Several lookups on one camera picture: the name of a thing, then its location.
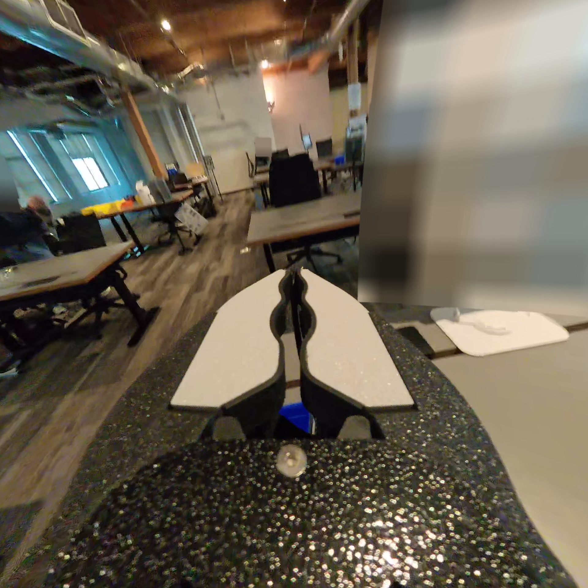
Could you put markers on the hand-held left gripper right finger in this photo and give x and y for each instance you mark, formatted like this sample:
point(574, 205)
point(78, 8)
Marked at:
point(353, 353)

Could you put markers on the white document stand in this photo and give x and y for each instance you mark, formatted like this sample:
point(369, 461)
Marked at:
point(505, 337)

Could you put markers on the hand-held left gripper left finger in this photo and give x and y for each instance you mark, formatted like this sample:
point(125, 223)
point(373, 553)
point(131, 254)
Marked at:
point(229, 349)

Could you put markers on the wooden office table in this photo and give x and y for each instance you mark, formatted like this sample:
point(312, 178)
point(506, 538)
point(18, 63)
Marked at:
point(303, 220)
point(156, 200)
point(69, 271)

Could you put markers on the small computer monitor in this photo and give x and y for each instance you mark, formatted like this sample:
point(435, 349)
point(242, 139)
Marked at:
point(307, 142)

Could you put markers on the wooden support post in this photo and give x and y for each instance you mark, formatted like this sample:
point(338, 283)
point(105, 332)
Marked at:
point(143, 133)

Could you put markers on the silver ventilation duct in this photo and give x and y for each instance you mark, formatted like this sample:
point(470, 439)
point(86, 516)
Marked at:
point(46, 41)

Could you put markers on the yellow plastic bin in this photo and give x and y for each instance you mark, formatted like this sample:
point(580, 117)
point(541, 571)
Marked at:
point(105, 209)

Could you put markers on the blue plastic bin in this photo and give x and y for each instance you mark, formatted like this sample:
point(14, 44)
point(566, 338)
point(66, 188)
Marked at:
point(294, 413)

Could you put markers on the printed paper sign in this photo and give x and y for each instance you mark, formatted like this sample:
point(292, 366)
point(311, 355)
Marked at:
point(193, 219)

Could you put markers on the black office chair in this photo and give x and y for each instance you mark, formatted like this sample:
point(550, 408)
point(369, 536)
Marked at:
point(82, 232)
point(294, 181)

